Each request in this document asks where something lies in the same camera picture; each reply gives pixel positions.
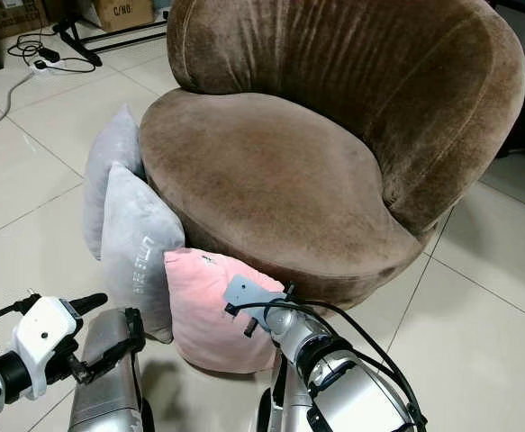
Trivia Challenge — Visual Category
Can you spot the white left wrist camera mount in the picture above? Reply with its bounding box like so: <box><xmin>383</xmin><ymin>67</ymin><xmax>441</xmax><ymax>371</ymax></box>
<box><xmin>14</xmin><ymin>296</ymin><xmax>85</xmax><ymax>375</ymax></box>

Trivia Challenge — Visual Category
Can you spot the black metal stand foot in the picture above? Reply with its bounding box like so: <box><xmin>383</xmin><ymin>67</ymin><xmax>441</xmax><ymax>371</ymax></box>
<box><xmin>52</xmin><ymin>11</ymin><xmax>169</xmax><ymax>68</ymax></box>

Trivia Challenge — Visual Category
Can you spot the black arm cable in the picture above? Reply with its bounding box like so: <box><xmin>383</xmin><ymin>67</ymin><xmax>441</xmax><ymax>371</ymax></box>
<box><xmin>228</xmin><ymin>286</ymin><xmax>428</xmax><ymax>429</ymax></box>
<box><xmin>0</xmin><ymin>293</ymin><xmax>41</xmax><ymax>330</ymax></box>

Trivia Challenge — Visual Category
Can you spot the brown velvet round sofa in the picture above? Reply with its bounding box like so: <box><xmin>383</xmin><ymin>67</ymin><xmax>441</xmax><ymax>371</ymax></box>
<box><xmin>139</xmin><ymin>0</ymin><xmax>525</xmax><ymax>311</ymax></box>

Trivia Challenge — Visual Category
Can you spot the cardboard box printed C/NO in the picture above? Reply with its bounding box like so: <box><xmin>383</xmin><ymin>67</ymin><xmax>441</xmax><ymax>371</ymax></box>
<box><xmin>89</xmin><ymin>0</ymin><xmax>156</xmax><ymax>33</ymax></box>

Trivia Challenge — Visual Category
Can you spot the silver robot leg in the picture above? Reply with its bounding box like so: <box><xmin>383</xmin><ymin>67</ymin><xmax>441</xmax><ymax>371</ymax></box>
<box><xmin>68</xmin><ymin>307</ymin><xmax>153</xmax><ymax>432</ymax></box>
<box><xmin>256</xmin><ymin>358</ymin><xmax>312</xmax><ymax>432</ymax></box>

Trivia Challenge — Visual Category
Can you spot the white power strip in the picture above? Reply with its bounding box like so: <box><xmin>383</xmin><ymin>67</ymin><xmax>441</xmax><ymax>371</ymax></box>
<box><xmin>32</xmin><ymin>57</ymin><xmax>67</xmax><ymax>75</ymax></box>

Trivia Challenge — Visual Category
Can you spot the grey floor cable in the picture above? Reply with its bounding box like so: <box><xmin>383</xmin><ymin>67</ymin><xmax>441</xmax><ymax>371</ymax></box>
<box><xmin>0</xmin><ymin>70</ymin><xmax>40</xmax><ymax>133</ymax></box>

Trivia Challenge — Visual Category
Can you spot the pink pillow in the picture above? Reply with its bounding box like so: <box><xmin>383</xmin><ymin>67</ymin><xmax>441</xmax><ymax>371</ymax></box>
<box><xmin>164</xmin><ymin>247</ymin><xmax>286</xmax><ymax>374</ymax></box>

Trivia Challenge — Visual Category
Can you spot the grey pillow with white print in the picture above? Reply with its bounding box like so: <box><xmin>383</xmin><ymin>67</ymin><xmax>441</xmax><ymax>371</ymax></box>
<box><xmin>101</xmin><ymin>162</ymin><xmax>186</xmax><ymax>344</ymax></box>

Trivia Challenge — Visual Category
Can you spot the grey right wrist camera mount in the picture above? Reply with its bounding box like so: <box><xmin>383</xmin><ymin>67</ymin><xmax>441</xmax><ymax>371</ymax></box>
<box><xmin>223</xmin><ymin>274</ymin><xmax>290</xmax><ymax>330</ymax></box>

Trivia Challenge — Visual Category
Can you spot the plain grey pillow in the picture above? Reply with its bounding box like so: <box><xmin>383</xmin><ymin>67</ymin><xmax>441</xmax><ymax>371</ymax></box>
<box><xmin>82</xmin><ymin>104</ymin><xmax>145</xmax><ymax>261</ymax></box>

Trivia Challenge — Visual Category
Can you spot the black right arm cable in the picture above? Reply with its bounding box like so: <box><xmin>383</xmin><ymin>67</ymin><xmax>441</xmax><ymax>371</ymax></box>
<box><xmin>228</xmin><ymin>286</ymin><xmax>428</xmax><ymax>429</ymax></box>

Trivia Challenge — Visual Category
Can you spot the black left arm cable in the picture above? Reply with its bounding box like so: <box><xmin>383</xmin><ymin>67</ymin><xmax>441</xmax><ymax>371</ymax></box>
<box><xmin>0</xmin><ymin>293</ymin><xmax>41</xmax><ymax>330</ymax></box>

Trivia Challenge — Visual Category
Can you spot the cardboard box with label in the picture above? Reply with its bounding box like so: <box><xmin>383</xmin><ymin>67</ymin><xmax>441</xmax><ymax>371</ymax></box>
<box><xmin>0</xmin><ymin>0</ymin><xmax>44</xmax><ymax>40</ymax></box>

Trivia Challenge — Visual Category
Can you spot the black coiled cable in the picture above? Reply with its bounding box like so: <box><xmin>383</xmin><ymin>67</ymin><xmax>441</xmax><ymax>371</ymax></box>
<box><xmin>6</xmin><ymin>29</ymin><xmax>99</xmax><ymax>75</ymax></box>

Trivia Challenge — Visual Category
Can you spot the silver right robot leg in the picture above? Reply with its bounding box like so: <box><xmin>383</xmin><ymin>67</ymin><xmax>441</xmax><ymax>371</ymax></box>
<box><xmin>256</xmin><ymin>358</ymin><xmax>312</xmax><ymax>432</ymax></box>

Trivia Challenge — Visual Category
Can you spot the silver left robot leg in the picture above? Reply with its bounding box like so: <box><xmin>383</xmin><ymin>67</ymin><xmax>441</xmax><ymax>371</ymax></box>
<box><xmin>68</xmin><ymin>307</ymin><xmax>153</xmax><ymax>432</ymax></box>

